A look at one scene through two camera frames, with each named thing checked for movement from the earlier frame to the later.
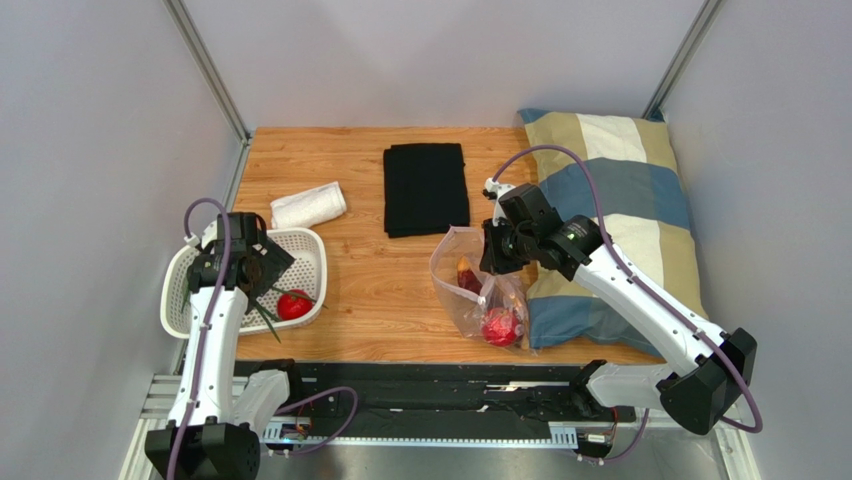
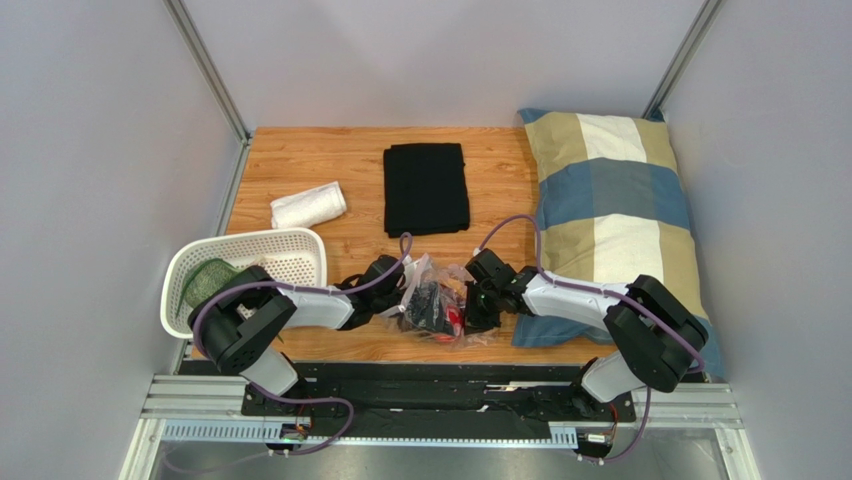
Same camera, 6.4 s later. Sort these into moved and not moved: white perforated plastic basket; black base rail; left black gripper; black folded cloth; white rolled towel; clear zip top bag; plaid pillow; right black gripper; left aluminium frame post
Moved: left black gripper; right black gripper; clear zip top bag
Not moved: black base rail; white rolled towel; left aluminium frame post; plaid pillow; black folded cloth; white perforated plastic basket
